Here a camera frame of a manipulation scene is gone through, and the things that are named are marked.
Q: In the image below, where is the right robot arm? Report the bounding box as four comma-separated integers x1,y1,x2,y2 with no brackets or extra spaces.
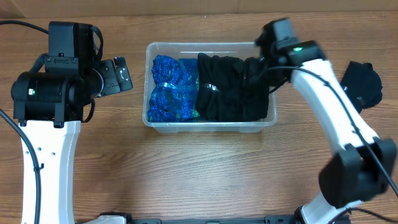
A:
255,18,397,224

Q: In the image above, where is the small black folded garment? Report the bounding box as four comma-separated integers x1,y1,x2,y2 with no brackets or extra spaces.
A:
340,61,383,113

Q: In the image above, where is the large black garment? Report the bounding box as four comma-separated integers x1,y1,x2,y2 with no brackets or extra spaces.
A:
195,53,270,122

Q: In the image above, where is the clear plastic storage container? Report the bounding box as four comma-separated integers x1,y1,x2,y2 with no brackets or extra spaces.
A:
142,42,278,133

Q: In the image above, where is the sparkly blue garment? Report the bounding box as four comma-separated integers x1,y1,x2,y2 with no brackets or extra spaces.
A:
147,55,200,123

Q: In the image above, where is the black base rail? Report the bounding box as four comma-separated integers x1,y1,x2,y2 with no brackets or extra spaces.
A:
99,212,299,224

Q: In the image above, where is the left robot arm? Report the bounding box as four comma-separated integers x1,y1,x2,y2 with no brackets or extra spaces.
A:
8,21,132,223

